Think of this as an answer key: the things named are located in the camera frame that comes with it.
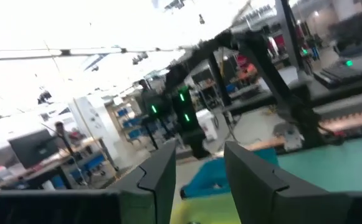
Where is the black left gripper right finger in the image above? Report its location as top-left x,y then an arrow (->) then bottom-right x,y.
224,141 -> 362,224

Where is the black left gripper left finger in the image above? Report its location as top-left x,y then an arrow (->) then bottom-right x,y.
0,140 -> 177,224

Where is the blue plastic bin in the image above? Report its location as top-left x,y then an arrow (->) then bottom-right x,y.
179,147 -> 279,200

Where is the wooden background desk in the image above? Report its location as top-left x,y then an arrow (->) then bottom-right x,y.
21,136 -> 119,190

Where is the yellow-green plastic bin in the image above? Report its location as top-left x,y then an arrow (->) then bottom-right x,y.
169,192 -> 242,224

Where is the storage shelf with blue bins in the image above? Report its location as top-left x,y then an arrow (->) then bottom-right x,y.
115,105 -> 156,144

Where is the person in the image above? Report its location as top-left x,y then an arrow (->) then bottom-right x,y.
138,78 -> 153,94
53,121 -> 73,147

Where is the black computer monitor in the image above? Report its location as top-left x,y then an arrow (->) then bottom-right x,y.
8,129 -> 60,169

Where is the black ceiling spotlight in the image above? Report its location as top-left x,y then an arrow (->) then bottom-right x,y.
37,90 -> 53,105
132,51 -> 150,65

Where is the black equipment case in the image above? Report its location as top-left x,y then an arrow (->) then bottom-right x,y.
313,60 -> 362,91

